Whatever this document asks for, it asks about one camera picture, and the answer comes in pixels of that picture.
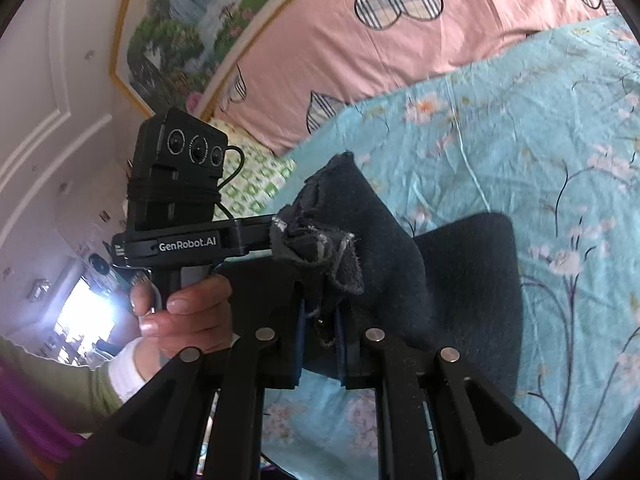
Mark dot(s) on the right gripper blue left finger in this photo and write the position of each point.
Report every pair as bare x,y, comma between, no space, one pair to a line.
299,344

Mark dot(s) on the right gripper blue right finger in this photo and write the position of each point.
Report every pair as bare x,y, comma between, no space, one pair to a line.
340,351

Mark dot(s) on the black pants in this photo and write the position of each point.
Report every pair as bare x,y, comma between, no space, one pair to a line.
338,249

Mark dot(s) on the person's left forearm sleeve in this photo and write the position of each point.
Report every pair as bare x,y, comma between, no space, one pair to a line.
80,398

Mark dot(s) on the person's left hand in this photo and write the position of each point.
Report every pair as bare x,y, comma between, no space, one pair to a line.
197,316

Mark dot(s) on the yellow green patterned pillow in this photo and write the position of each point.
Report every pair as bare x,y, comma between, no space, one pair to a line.
261,178

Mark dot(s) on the gold framed landscape painting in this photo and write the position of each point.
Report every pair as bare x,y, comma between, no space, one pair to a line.
176,52

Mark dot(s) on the light blue floral bedsheet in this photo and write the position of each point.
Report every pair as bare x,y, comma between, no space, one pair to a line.
547,134

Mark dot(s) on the pink quilt with plaid hearts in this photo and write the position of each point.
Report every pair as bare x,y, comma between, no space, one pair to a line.
316,57

